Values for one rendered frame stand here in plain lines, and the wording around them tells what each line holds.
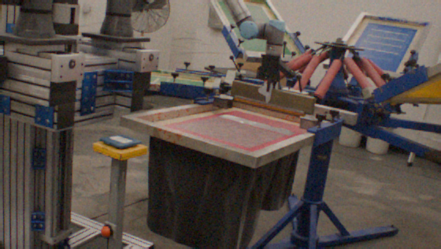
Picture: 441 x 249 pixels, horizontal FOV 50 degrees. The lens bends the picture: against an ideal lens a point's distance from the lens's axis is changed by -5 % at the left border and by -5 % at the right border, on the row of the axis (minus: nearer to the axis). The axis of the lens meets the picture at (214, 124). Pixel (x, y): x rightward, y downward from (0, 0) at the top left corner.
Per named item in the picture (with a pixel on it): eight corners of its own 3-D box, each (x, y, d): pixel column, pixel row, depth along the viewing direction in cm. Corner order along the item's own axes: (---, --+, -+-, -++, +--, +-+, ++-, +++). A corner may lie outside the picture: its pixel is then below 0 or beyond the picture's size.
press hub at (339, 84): (318, 270, 283) (362, 42, 252) (261, 249, 304) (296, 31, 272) (340, 248, 316) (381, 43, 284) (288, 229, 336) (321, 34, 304)
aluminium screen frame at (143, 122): (255, 169, 153) (257, 157, 152) (120, 125, 183) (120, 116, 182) (339, 132, 218) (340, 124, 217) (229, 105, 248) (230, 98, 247)
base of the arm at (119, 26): (92, 32, 211) (94, 10, 209) (113, 32, 225) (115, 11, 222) (119, 37, 205) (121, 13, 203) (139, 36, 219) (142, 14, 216)
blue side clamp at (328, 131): (315, 146, 192) (318, 130, 191) (304, 143, 195) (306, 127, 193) (340, 135, 217) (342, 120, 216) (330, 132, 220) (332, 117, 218)
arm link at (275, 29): (268, 18, 216) (287, 21, 215) (264, 42, 219) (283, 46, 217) (266, 18, 209) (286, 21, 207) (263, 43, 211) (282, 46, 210)
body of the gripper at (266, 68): (263, 79, 224) (267, 53, 221) (279, 82, 219) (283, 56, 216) (255, 79, 217) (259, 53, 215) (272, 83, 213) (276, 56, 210)
